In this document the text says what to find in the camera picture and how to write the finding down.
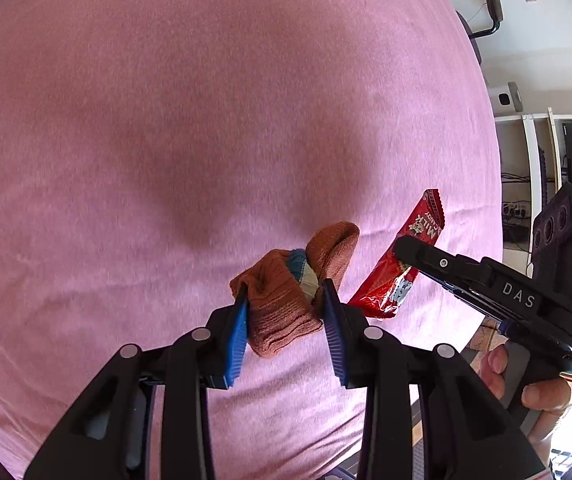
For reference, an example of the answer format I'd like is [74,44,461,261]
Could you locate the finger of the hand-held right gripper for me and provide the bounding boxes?
[393,236,492,291]
[418,272,512,321]

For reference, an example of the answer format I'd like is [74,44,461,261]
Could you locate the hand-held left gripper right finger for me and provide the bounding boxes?
[320,277,552,480]

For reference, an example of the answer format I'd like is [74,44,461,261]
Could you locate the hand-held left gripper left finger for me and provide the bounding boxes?
[24,292,251,480]

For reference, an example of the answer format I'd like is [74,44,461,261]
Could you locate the long red candy wrapper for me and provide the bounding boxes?
[347,189,447,320]

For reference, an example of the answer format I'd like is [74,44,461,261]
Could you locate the orange-brown sock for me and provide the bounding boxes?
[230,221,361,359]

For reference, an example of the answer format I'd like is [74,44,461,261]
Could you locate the person's right hand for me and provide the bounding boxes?
[480,346,572,445]

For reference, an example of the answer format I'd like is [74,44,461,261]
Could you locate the white power strip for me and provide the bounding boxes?
[502,201,533,219]

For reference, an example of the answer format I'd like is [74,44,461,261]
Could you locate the white shelf unit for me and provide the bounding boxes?
[493,107,572,261]

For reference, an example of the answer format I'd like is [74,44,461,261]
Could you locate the grey box device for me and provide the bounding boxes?
[488,81,523,113]

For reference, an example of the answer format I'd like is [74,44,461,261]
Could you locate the black office chair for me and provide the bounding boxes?
[456,0,504,66]

